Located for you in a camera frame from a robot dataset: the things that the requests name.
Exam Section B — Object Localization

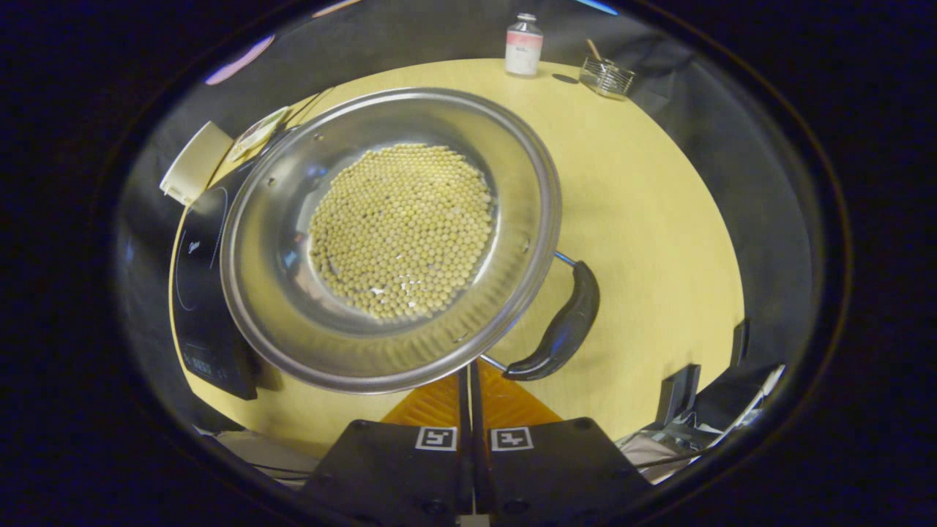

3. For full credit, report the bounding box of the heap of yellow soybeans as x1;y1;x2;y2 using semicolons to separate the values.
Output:
307;142;496;324

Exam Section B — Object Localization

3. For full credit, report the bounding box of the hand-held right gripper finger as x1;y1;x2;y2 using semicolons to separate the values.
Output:
471;359;654;527
302;365;471;527

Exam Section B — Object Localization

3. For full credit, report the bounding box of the stainless steel pot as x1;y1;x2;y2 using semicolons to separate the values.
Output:
219;87;602;396

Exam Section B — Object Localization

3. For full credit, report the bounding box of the small glass jar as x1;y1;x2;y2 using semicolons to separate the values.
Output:
579;39;637;102

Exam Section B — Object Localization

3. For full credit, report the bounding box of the black power cable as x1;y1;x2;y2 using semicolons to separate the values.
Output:
282;86;336;131

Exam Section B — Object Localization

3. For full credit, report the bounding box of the white toaster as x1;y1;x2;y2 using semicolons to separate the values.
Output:
159;120;236;208

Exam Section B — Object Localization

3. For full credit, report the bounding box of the small white plastic bottle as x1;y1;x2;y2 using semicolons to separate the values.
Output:
504;12;545;78

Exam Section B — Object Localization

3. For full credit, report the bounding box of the black bracket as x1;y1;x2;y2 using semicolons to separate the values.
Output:
656;363;702;427

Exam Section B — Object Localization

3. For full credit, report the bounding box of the white divided tray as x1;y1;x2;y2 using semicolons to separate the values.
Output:
226;105;291;164

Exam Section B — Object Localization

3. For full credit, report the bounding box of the black induction cooktop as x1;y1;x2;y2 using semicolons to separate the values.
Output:
171;132;285;402

